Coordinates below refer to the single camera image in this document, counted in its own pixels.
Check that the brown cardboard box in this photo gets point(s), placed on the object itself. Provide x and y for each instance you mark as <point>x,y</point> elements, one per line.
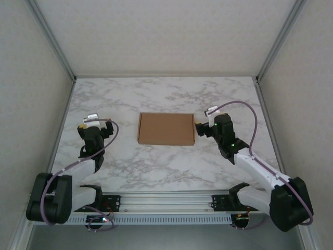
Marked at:
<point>166,129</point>

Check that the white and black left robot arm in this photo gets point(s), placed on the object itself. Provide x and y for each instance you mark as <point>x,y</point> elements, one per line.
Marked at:
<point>80,169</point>

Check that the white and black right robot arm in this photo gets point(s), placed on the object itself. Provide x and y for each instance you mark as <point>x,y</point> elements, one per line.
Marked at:
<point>255,169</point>

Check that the black controller board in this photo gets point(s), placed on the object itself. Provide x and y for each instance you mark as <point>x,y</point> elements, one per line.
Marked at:
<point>242,217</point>
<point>96,220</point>

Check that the aluminium table side rail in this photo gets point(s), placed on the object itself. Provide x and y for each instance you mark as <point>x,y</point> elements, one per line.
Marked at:
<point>64,117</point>
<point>268,117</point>

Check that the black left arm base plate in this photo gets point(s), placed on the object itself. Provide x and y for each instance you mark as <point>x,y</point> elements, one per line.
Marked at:
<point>114,201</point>

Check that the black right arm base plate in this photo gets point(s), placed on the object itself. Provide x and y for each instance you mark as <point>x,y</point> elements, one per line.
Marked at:
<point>219,203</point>

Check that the aluminium mounting rail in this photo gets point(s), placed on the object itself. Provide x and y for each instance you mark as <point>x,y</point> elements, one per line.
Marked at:
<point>166,201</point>

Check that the aluminium frame post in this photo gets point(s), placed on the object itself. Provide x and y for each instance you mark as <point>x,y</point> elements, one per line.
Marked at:
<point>280,39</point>
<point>54,44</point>

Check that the aluminium frame leg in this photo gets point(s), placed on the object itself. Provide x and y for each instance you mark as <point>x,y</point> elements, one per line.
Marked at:
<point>310,239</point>
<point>22,237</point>

